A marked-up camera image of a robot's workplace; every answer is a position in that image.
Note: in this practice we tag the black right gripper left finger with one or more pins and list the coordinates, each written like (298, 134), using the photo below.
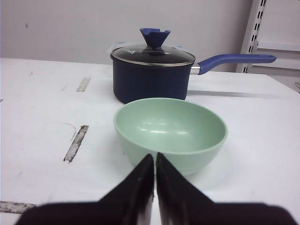
(129, 203)

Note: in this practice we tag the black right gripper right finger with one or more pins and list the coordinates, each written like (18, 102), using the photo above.
(180, 203)

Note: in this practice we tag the light green bowl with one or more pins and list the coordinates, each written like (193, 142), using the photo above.
(189, 135)

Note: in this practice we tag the dark blue saucepan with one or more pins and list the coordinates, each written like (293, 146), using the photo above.
(133, 82)

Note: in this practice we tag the glass lid with blue knob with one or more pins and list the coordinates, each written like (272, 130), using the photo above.
(153, 52)

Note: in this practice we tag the white slotted shelf upright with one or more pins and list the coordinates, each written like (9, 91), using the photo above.
(273, 27)

